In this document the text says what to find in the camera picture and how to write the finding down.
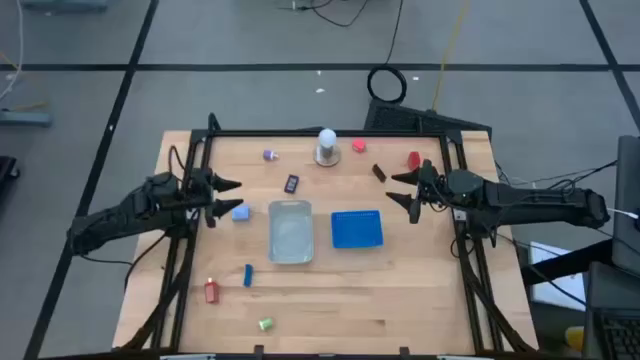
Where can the dark brown small bar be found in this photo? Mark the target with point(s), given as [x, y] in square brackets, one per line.
[378, 173]

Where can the blue rectangular bar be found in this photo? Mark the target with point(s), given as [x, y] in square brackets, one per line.
[248, 275]

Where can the white bulb on wooden stand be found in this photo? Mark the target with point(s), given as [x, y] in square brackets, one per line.
[327, 147]

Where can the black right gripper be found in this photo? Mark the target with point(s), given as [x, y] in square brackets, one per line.
[427, 186]

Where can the grey floor base bar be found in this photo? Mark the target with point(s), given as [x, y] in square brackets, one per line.
[65, 4]
[25, 119]

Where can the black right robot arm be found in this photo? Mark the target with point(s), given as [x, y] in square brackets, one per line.
[540, 205]

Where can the black floor object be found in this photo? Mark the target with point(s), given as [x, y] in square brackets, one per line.
[6, 172]

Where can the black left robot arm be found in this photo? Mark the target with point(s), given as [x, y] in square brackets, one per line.
[125, 210]

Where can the red bottle white cap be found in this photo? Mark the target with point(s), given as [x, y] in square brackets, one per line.
[211, 292]

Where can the blue plastic basket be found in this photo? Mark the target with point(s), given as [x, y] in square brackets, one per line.
[357, 230]

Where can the grey metal mounting plate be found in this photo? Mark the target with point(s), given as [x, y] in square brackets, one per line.
[459, 215]

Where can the yellow object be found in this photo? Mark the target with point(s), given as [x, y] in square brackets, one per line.
[575, 338]

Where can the black aluminium table frame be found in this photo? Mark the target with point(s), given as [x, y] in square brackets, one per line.
[280, 133]

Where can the black perforated panel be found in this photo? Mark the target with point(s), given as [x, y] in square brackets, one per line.
[400, 120]

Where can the small purple capped bottle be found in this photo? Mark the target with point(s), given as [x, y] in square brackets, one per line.
[270, 155]

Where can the light blue block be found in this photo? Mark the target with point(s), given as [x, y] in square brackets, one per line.
[240, 213]

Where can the small green roll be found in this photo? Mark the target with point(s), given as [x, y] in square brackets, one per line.
[265, 324]

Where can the black keyboard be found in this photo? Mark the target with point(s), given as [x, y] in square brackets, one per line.
[622, 337]

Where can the grey plastic bin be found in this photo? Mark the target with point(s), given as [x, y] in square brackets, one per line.
[291, 232]

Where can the grey monitor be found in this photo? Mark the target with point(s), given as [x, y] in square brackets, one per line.
[629, 200]

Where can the small red block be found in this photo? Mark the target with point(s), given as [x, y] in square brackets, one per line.
[358, 146]

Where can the white board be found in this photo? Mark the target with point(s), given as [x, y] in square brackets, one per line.
[550, 260]

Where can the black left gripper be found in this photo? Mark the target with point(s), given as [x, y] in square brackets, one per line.
[202, 190]

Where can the small black purple device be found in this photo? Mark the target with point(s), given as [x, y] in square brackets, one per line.
[291, 184]

